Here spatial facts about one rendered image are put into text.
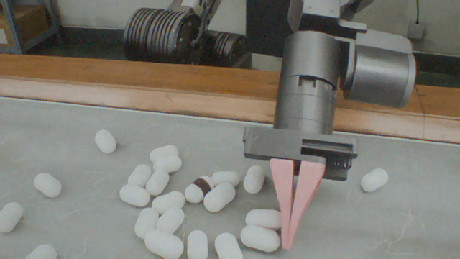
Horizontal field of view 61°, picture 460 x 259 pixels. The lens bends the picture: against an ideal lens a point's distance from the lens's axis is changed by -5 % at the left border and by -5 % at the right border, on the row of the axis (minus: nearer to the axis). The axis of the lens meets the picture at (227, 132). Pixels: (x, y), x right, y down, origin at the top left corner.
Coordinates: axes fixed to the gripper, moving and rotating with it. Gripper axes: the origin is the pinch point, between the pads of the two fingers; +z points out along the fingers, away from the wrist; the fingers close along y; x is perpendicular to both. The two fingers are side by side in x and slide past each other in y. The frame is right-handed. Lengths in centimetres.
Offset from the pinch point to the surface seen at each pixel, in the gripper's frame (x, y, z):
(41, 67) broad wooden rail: 17, -45, -22
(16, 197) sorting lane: 2.2, -30.1, 0.6
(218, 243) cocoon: -0.9, -5.9, 1.3
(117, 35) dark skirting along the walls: 188, -135, -123
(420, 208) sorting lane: 6.5, 13.2, -5.4
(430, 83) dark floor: 180, 64, -105
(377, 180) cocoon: 6.4, 8.4, -7.8
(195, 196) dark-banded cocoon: 3.0, -9.8, -3.0
